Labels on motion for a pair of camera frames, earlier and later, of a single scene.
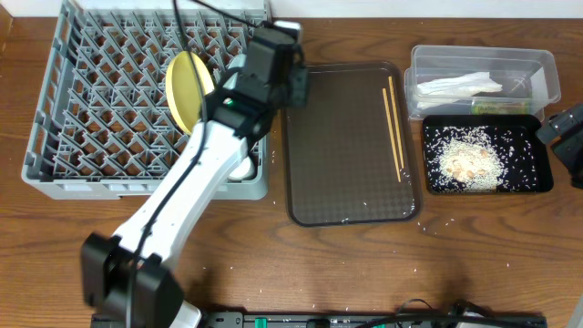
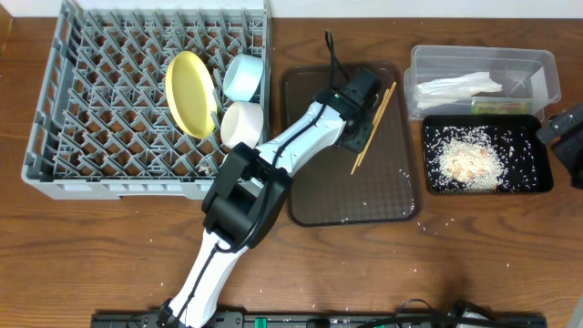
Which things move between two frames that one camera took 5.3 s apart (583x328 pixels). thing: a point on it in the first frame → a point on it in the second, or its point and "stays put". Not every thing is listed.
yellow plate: x=183 y=93 stays put
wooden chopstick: x=393 y=136 → x=369 y=135
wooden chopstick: x=393 y=102 → x=376 y=125
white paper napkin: x=466 y=85 stays put
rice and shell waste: x=477 y=158 stays put
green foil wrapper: x=500 y=107 stays put
